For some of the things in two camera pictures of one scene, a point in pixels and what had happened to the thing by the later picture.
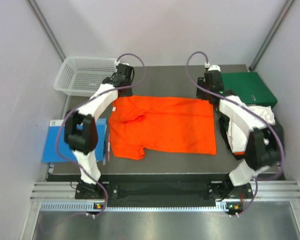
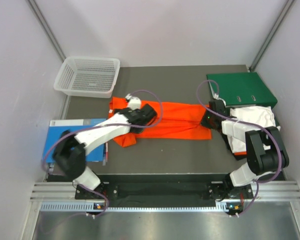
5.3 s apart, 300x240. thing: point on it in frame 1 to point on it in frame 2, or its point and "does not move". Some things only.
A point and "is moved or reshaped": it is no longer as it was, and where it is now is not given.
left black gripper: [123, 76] to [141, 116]
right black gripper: [199, 93] to [203, 121]
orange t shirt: [139, 124] is moved or reshaped
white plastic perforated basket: [81, 76] does not move
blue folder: [56, 149] does not move
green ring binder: [249, 88] does not move
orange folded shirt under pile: [239, 153] does not move
